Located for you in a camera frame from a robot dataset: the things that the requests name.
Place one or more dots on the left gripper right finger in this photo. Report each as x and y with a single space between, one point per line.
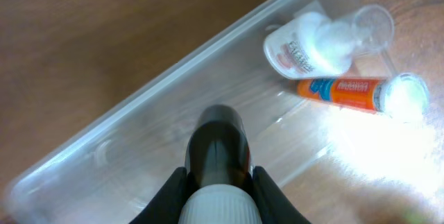
274 207

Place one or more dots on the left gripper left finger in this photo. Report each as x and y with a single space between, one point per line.
167 204

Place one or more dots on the black bottle white cap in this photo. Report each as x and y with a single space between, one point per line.
218 169

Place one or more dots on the orange tube white cap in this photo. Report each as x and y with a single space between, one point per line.
404 97

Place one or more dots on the clear plastic container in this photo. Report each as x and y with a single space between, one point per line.
109 171

